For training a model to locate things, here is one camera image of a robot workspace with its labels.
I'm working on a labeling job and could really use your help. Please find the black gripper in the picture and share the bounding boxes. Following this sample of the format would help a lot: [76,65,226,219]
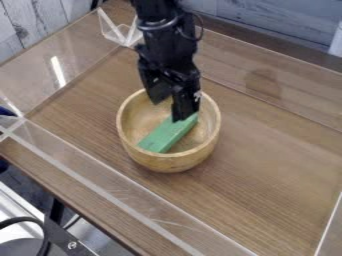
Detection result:
[135,23,202,122]

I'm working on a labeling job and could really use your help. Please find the black metal bracket with screw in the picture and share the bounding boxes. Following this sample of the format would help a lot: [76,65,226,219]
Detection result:
[43,219,99,256]

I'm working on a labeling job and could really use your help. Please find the brown wooden bowl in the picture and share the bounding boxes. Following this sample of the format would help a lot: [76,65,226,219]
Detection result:
[116,90,222,173]

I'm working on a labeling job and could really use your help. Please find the green rectangular block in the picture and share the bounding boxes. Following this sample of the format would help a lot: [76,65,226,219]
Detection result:
[138,114,199,154]

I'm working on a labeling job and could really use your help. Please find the black cable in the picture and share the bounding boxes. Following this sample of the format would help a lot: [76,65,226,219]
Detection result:
[0,216,51,256]

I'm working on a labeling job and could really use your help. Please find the clear acrylic tray walls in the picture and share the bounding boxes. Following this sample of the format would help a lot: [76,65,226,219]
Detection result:
[0,3,342,256]

